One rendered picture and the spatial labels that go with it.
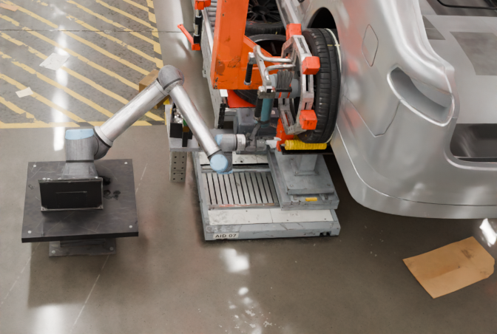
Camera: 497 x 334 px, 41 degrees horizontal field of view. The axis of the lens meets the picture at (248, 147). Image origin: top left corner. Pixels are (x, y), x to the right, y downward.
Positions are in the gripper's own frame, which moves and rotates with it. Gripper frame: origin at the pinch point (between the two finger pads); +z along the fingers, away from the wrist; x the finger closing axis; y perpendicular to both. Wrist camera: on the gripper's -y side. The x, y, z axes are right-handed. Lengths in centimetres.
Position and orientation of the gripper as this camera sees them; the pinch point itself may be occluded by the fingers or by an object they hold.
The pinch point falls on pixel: (279, 138)
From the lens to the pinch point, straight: 381.4
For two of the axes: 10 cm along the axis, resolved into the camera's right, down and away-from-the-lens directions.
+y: 0.2, 9.9, -1.1
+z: 9.8, 0.0, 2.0
